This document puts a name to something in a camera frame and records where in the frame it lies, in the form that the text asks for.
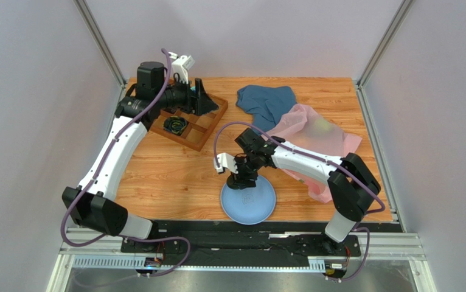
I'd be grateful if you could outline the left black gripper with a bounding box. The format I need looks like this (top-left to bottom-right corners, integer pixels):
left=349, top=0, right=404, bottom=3
left=155, top=75, right=218, bottom=116

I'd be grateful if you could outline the blue plate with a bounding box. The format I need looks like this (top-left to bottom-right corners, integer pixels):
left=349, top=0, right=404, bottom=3
left=220, top=176, right=277, bottom=225

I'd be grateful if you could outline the blue cloth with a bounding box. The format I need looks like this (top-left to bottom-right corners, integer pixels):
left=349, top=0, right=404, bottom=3
left=236, top=85, right=297, bottom=132

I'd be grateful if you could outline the pink plastic bag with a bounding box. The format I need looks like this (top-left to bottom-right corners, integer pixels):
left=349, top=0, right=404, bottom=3
left=266, top=103, right=363, bottom=204

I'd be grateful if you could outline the yellow fake lemon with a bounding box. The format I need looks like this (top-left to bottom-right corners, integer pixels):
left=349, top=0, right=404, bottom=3
left=315, top=119, right=332, bottom=134

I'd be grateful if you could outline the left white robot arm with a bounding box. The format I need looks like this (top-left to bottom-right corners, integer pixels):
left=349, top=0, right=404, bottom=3
left=62, top=55, right=218, bottom=240

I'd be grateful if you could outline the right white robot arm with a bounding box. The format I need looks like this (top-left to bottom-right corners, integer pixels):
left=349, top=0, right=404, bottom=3
left=214, top=128, right=385, bottom=252

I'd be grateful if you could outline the wooden compartment tray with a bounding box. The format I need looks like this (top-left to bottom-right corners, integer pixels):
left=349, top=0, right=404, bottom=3
left=148, top=95, right=228, bottom=151

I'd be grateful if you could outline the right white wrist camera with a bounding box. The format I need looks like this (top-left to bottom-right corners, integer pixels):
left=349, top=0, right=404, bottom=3
left=214, top=153, right=238, bottom=174

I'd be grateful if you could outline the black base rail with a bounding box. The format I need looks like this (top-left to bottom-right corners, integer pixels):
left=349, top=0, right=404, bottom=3
left=119, top=218, right=404, bottom=269

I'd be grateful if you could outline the left aluminium corner post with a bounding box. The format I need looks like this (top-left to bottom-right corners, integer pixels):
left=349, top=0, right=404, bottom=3
left=74, top=0, right=128, bottom=86

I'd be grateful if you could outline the aluminium corner post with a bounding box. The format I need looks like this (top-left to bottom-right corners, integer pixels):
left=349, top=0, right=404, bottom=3
left=74, top=0, right=128, bottom=86
left=356, top=0, right=415, bottom=88

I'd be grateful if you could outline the aluminium frame rail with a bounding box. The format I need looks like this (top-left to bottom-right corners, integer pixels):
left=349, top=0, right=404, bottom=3
left=47, top=221, right=436, bottom=291

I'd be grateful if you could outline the right aluminium corner post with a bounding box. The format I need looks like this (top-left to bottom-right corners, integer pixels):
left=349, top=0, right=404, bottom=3
left=356, top=0, right=415, bottom=88

